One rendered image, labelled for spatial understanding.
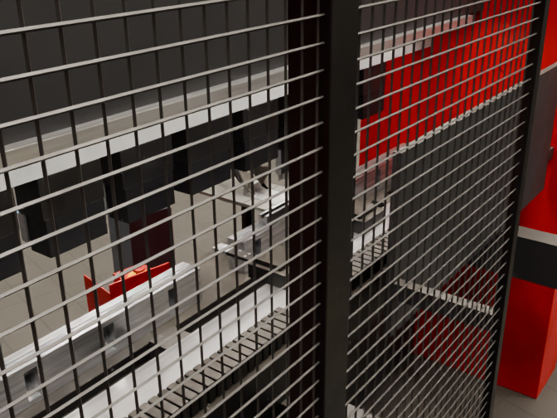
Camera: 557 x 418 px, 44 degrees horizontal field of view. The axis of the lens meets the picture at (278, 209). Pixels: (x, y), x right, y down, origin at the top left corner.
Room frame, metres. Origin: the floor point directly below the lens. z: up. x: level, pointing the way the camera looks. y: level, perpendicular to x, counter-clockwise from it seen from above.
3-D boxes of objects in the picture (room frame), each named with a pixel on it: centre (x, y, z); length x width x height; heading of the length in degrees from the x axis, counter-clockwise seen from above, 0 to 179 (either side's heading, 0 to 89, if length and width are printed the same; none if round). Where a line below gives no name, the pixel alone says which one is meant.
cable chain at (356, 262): (1.49, -0.23, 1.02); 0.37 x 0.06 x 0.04; 143
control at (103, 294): (1.81, 0.45, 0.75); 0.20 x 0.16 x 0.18; 132
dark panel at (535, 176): (1.78, -0.58, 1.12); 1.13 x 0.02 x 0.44; 143
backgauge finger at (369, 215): (1.81, -0.16, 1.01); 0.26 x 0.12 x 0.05; 53
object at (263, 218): (1.87, -0.01, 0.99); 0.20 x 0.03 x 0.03; 143
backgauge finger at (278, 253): (1.51, 0.06, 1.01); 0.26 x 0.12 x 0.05; 53
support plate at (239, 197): (1.98, 0.09, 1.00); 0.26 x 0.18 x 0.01; 53
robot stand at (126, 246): (2.41, 0.53, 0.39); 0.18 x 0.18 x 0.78; 39
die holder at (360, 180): (2.33, -0.36, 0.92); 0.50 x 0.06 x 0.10; 143
